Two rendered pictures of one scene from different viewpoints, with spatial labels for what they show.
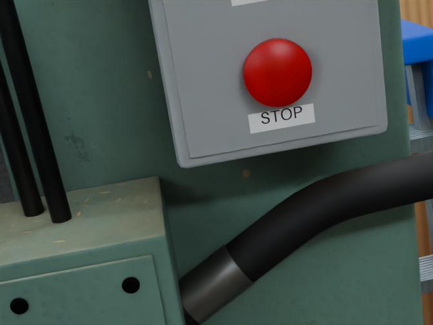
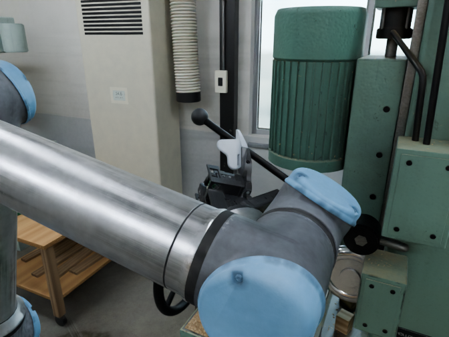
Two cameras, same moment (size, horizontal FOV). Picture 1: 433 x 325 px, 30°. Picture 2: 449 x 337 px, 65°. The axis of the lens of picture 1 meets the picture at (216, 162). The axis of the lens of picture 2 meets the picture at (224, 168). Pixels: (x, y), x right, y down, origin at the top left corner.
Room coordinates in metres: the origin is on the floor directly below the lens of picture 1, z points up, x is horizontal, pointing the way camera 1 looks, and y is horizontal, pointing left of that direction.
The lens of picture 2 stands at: (-0.24, 0.09, 1.45)
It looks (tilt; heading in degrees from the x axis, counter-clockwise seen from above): 20 degrees down; 29
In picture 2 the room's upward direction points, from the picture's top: straight up
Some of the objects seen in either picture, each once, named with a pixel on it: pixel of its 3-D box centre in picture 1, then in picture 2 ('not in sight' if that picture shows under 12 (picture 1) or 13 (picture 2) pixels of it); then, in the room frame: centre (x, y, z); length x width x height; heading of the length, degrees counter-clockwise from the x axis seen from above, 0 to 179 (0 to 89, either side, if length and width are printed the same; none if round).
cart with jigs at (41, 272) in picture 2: not in sight; (61, 238); (0.91, 1.86, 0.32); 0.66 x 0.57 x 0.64; 5
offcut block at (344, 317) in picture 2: not in sight; (344, 321); (0.48, 0.17, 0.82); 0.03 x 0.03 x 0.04; 77
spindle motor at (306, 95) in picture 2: not in sight; (313, 90); (0.50, 0.30, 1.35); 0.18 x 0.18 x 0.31
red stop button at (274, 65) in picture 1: (277, 73); not in sight; (0.34, -0.03, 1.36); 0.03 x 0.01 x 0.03; 93
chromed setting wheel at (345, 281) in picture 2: not in sight; (351, 274); (0.39, 0.16, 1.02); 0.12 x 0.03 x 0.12; 93
